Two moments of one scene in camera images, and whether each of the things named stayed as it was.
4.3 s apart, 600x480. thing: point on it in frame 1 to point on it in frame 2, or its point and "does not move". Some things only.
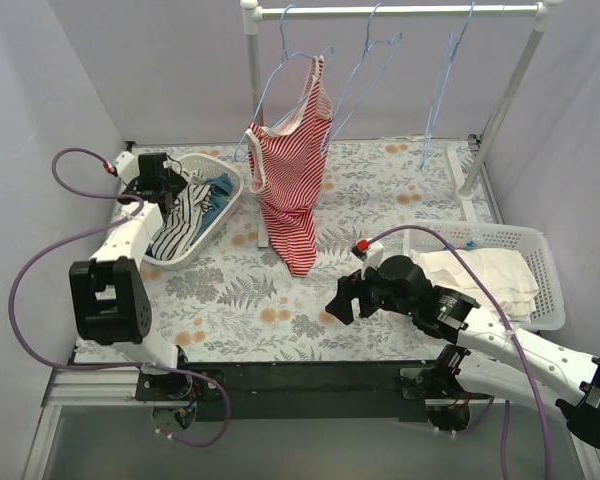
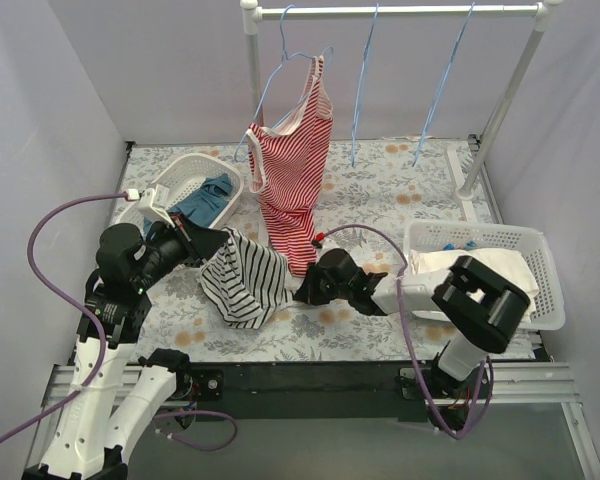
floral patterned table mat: (240, 300) does not move
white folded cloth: (505, 272) does not move
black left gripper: (165, 189) to (188, 239)
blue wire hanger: (359, 64) to (359, 81)
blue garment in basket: (219, 188) does not move
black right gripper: (359, 291) to (318, 282)
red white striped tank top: (285, 167) does not move
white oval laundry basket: (208, 167) does not move
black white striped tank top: (180, 218) to (245, 280)
